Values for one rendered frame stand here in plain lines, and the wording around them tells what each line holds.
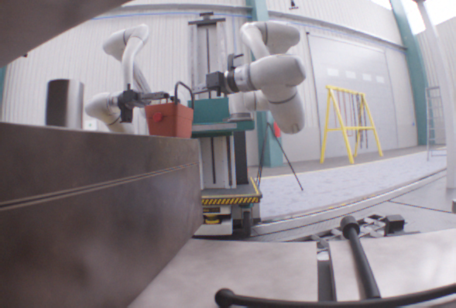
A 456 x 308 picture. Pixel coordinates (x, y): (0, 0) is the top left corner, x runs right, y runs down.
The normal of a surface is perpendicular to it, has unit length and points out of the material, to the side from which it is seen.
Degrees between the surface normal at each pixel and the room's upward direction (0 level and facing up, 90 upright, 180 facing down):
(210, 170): 90
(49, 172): 90
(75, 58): 90
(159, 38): 90
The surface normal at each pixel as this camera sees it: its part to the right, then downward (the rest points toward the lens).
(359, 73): 0.22, -0.06
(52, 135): 0.98, -0.07
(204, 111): -0.04, -0.04
